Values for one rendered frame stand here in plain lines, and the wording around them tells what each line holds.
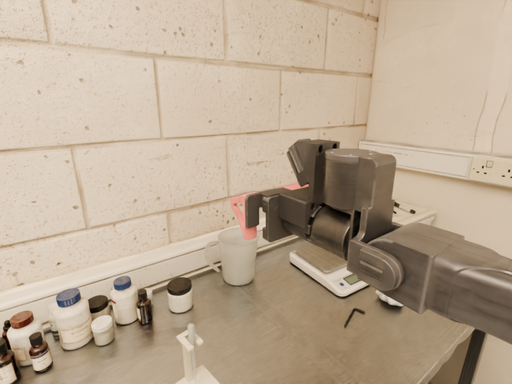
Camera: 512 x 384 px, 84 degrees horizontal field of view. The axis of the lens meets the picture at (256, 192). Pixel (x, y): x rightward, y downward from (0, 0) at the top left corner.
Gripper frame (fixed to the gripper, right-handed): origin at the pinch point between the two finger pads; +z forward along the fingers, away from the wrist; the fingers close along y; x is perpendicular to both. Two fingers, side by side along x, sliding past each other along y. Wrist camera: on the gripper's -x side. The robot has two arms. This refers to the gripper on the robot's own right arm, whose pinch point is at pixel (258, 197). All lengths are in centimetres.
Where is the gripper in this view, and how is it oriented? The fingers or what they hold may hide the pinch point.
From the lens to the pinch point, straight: 48.0
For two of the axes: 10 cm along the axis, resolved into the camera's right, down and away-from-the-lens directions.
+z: -5.8, -2.3, 7.8
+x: 0.1, 9.6, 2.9
